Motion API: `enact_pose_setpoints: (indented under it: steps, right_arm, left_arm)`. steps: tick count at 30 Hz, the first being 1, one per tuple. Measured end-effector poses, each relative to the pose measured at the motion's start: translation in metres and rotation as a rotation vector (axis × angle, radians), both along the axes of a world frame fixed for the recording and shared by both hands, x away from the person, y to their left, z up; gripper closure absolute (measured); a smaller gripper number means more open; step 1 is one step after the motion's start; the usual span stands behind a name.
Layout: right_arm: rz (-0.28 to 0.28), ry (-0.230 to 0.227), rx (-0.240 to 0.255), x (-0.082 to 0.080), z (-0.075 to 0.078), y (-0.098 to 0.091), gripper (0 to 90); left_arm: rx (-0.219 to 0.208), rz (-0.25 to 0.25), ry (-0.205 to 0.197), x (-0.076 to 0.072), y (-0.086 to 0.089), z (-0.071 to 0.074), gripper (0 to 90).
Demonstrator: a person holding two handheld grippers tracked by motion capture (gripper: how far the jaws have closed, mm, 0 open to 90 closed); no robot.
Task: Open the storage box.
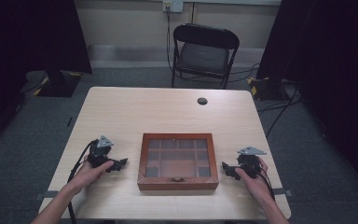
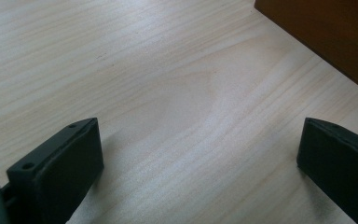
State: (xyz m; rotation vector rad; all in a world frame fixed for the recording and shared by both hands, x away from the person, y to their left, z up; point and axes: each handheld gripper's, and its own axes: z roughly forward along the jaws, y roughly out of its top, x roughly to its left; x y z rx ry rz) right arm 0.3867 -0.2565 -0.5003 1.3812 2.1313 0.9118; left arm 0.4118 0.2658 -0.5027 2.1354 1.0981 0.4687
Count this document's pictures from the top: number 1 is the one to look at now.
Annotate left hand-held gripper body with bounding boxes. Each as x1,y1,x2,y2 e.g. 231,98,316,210
87,134,115,169

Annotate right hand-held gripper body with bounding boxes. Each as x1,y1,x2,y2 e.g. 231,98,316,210
236,146,268,179

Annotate wooden box with glass lid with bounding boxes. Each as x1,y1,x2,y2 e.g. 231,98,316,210
137,133,220,191

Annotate person's right hand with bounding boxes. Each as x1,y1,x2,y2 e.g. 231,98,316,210
234,157,276,204

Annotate person's left hand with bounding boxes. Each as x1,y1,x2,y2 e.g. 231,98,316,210
69,155,116,196

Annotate black stand base striped tape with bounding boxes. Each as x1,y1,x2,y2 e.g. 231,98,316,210
246,76,295,102
33,69,84,98

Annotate black folding chair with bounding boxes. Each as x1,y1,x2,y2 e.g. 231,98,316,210
171,22,241,91

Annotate dark curtain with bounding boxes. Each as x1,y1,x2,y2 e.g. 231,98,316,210
0,0,93,157
255,0,358,200

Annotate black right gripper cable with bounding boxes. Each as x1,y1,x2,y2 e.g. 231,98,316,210
255,167,276,202

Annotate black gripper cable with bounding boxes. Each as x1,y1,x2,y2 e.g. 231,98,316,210
66,139,98,224
255,167,276,202

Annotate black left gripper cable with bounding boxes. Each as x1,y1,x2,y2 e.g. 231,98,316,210
66,139,98,224

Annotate dark table bracket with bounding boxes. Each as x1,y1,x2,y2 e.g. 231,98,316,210
272,188,295,198
33,189,60,201

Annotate black floor cables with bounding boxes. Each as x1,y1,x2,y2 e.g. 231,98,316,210
229,63,304,138

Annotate black wall socket cable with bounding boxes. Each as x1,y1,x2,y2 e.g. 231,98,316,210
165,7,176,73

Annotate white wall socket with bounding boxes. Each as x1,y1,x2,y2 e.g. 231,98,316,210
162,0,185,14

